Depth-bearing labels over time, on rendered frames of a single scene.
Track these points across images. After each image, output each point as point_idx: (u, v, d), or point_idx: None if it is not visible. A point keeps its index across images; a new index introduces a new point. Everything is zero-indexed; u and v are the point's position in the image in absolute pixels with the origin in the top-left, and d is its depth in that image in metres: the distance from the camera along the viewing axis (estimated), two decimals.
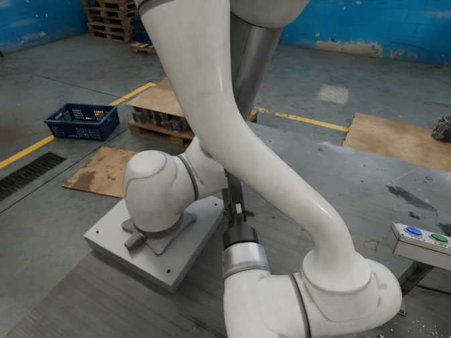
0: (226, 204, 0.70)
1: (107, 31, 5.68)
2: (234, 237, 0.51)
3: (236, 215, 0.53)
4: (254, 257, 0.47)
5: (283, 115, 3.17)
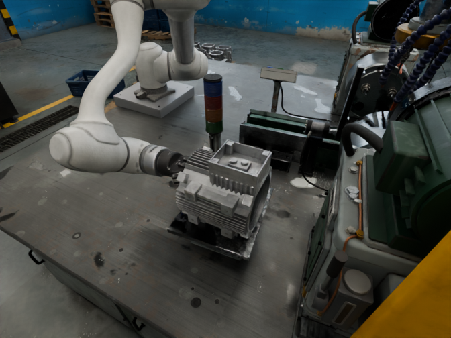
0: None
1: (111, 20, 6.37)
2: (160, 165, 0.71)
3: (173, 175, 0.69)
4: (147, 172, 0.74)
5: None
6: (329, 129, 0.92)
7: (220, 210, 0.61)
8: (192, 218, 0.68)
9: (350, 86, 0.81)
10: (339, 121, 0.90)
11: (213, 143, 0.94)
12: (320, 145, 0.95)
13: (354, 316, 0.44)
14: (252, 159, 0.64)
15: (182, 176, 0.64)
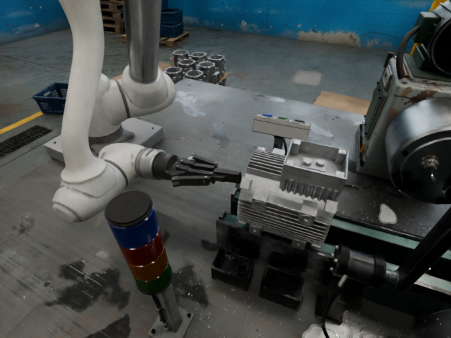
0: (226, 170, 0.67)
1: None
2: (157, 169, 0.70)
3: (172, 178, 0.68)
4: (144, 176, 0.73)
5: None
6: None
7: (295, 219, 0.54)
8: (256, 229, 0.60)
9: (447, 218, 0.36)
10: (405, 263, 0.44)
11: (156, 294, 0.48)
12: (362, 294, 0.49)
13: None
14: (323, 159, 0.57)
15: (247, 182, 0.56)
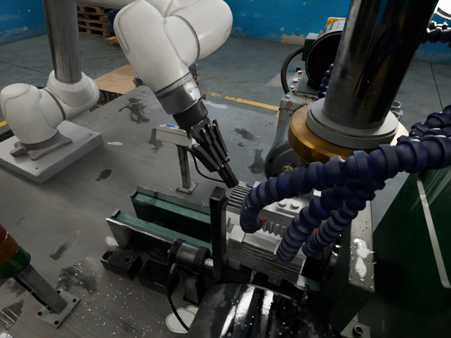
0: (230, 169, 0.67)
1: (86, 26, 6.02)
2: (186, 115, 0.55)
3: (192, 141, 0.57)
4: (162, 101, 0.54)
5: (232, 98, 3.51)
6: (204, 261, 0.57)
7: (270, 259, 0.55)
8: (234, 264, 0.61)
9: None
10: None
11: (21, 279, 0.58)
12: (196, 280, 0.59)
13: None
14: (299, 198, 0.59)
15: None
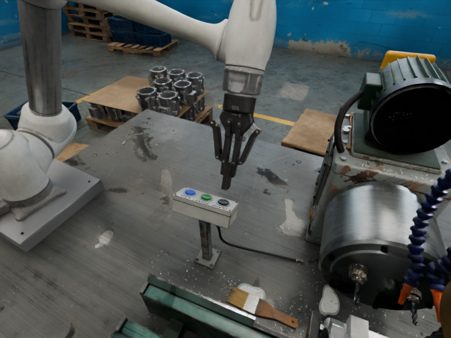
0: (232, 174, 0.65)
1: (86, 31, 5.82)
2: (223, 97, 0.60)
3: (217, 119, 0.63)
4: None
5: None
6: None
7: None
8: None
9: None
10: None
11: None
12: None
13: None
14: None
15: None
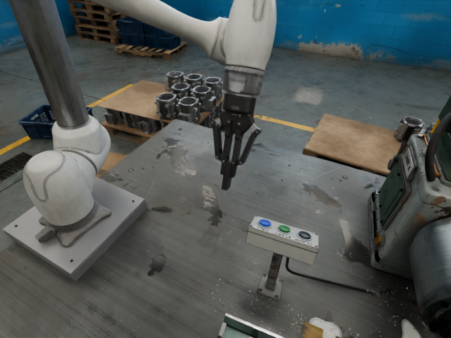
0: (232, 174, 0.65)
1: (94, 33, 5.76)
2: (223, 97, 0.60)
3: (217, 119, 0.63)
4: None
5: (256, 115, 3.25)
6: None
7: None
8: None
9: None
10: None
11: None
12: None
13: None
14: None
15: None
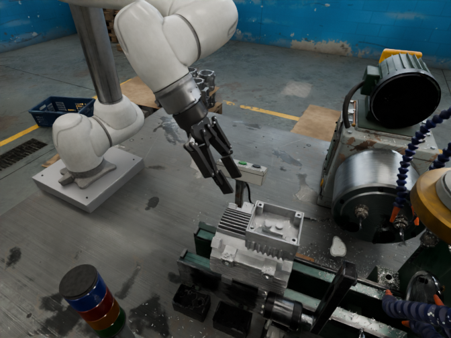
0: (233, 161, 0.68)
1: None
2: (186, 115, 0.55)
3: (190, 139, 0.57)
4: (162, 101, 0.54)
5: (247, 106, 3.50)
6: None
7: (258, 275, 0.62)
8: (227, 280, 0.68)
9: (332, 286, 0.46)
10: (316, 311, 0.54)
11: None
12: (287, 334, 0.59)
13: None
14: (283, 218, 0.65)
15: (217, 242, 0.64)
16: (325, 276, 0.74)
